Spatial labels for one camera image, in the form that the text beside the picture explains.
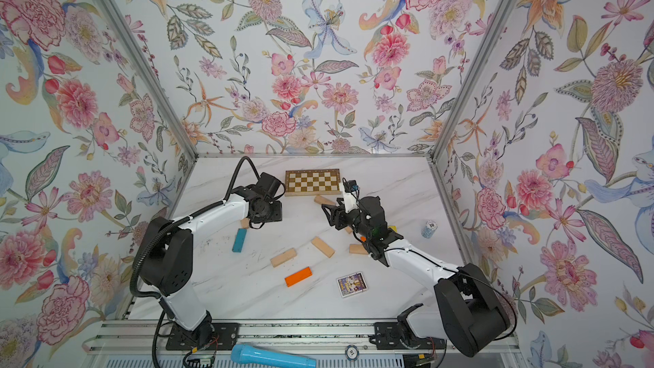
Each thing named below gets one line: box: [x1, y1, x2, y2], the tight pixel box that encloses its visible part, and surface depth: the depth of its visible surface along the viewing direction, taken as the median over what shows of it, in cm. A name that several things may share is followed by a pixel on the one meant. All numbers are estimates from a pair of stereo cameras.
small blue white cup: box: [421, 219, 438, 239], surface depth 92 cm
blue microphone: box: [230, 343, 318, 368], surface depth 72 cm
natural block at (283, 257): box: [270, 247, 298, 268], surface depth 92 cm
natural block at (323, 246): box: [311, 235, 336, 259], surface depth 95 cm
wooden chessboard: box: [283, 168, 343, 197], surface depth 109 cm
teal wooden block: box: [231, 228, 248, 253], surface depth 95 cm
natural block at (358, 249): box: [349, 243, 369, 255], surface depth 95 cm
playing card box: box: [335, 270, 369, 299], surface depth 84 cm
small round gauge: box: [344, 344, 360, 362], surface depth 73 cm
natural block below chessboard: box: [313, 194, 336, 206], surface depth 108 cm
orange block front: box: [284, 266, 313, 288], surface depth 87 cm
